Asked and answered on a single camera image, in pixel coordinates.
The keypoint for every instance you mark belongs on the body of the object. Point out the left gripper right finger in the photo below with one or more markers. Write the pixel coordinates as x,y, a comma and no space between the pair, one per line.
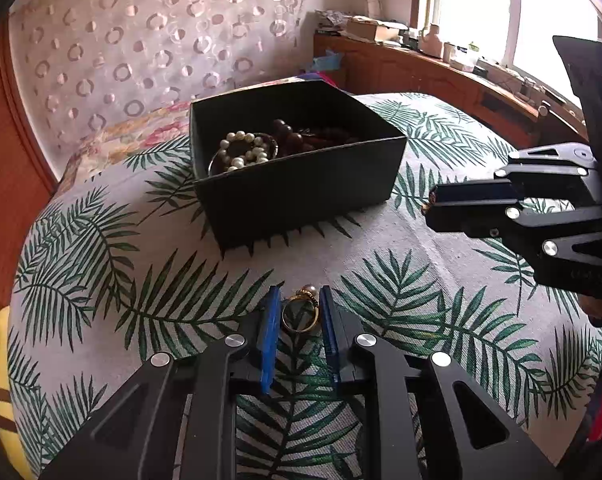
424,418

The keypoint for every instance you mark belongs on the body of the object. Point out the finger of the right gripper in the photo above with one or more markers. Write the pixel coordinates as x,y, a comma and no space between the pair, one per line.
565,171
563,248

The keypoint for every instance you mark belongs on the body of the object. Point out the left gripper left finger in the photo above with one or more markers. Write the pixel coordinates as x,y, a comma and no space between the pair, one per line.
177,418

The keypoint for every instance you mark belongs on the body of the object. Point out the green jade bangle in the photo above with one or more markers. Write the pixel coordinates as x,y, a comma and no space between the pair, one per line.
241,149

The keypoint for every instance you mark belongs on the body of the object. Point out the black square jewelry box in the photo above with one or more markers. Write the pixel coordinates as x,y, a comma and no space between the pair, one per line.
289,192

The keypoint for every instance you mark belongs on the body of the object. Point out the person's right hand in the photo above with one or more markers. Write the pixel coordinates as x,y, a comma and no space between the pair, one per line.
592,307

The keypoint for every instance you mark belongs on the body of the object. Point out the window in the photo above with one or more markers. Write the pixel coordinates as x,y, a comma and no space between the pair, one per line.
515,34

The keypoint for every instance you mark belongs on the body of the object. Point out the pink kettle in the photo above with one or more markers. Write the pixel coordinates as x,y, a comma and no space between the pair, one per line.
430,43

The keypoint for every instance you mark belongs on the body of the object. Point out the palm leaf bedspread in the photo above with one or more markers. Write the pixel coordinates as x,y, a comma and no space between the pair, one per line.
122,265

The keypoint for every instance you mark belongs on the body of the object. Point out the wooden side cabinet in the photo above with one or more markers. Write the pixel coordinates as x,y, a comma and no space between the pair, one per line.
369,68

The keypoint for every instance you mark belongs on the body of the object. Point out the cardboard box on cabinet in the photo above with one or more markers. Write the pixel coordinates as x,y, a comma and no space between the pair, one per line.
374,30

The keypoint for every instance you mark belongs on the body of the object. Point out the blue paper bag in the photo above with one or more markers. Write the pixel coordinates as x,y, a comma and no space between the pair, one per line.
329,62

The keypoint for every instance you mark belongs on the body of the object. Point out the navy blue blanket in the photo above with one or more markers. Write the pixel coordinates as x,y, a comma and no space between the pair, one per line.
321,77

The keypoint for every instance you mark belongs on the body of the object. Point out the floral quilt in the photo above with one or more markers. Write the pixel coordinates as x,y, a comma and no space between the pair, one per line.
126,145

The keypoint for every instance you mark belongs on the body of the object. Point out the circle pattern sheer curtain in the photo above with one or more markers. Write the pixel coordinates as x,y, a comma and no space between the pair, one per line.
86,65

